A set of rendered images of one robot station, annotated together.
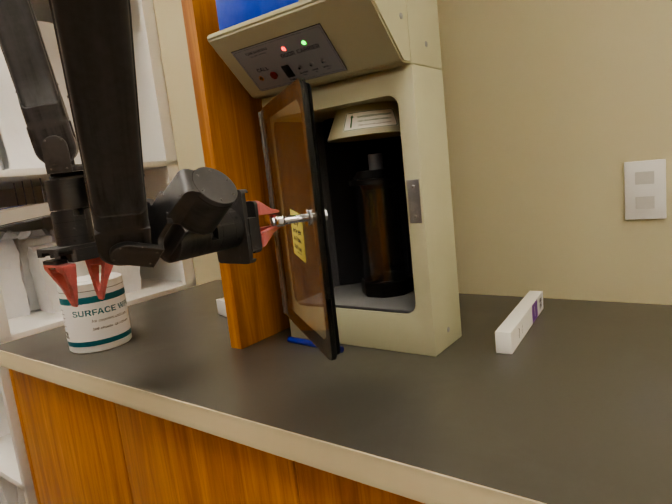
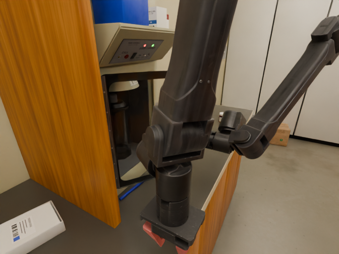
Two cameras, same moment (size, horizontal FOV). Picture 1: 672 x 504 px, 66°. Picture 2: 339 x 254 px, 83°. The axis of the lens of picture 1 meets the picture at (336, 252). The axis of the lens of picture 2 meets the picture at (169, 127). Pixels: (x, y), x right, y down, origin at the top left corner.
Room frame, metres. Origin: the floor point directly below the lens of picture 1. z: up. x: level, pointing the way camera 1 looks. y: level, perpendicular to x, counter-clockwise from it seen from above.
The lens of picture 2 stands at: (0.88, 0.66, 1.47)
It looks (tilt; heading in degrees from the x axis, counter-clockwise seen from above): 24 degrees down; 263
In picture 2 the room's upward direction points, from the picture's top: straight up
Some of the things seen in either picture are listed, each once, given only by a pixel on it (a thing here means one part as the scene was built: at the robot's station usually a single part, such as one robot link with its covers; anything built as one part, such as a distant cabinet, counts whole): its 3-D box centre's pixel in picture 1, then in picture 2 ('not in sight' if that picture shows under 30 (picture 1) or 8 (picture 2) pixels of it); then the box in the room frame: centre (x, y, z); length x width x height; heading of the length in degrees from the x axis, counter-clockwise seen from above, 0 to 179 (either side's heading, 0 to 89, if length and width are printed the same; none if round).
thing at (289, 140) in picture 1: (294, 219); (153, 131); (0.86, 0.06, 1.19); 0.30 x 0.01 x 0.40; 17
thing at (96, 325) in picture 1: (95, 311); not in sight; (1.12, 0.54, 1.02); 0.13 x 0.13 x 0.15
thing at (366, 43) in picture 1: (303, 48); (143, 46); (0.87, 0.02, 1.46); 0.32 x 0.12 x 0.10; 53
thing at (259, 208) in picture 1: (256, 224); not in sight; (0.76, 0.11, 1.20); 0.09 x 0.07 x 0.07; 143
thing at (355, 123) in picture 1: (373, 121); not in sight; (0.99, -0.09, 1.34); 0.18 x 0.18 x 0.05
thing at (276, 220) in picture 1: (285, 218); not in sight; (0.78, 0.07, 1.20); 0.10 x 0.05 x 0.03; 17
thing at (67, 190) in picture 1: (71, 194); (171, 175); (0.84, 0.41, 1.27); 0.07 x 0.06 x 0.07; 111
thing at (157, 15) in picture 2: not in sight; (156, 18); (0.83, -0.04, 1.54); 0.05 x 0.05 x 0.06; 46
